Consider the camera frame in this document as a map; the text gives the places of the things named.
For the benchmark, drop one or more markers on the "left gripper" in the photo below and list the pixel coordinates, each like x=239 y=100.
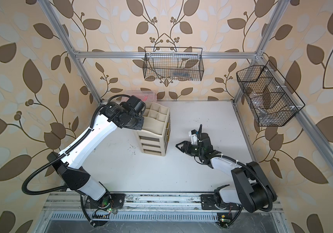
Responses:
x=140 y=124

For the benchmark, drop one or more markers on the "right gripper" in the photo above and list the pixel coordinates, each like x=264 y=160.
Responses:
x=186 y=144

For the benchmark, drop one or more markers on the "beige drawer organizer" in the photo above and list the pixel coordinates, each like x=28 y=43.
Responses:
x=154 y=136

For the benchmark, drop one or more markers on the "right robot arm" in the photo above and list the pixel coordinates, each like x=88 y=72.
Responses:
x=251 y=189

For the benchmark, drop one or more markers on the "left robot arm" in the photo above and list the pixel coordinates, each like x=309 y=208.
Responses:
x=68 y=163

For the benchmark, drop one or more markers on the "pink plastic toolbox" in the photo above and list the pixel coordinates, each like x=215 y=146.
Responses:
x=143 y=95

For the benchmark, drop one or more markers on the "back wire basket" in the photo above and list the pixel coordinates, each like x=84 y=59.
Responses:
x=173 y=63

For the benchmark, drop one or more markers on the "wire basket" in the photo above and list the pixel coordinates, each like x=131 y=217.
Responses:
x=173 y=63
x=271 y=98

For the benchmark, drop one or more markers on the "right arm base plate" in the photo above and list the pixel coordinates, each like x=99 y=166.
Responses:
x=213 y=202

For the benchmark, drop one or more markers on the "right wire basket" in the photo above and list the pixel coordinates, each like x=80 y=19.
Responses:
x=271 y=98

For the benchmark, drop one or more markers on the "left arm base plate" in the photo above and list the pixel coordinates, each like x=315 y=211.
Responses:
x=112 y=200

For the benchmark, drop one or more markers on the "aluminium frame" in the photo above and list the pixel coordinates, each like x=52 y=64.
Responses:
x=313 y=132

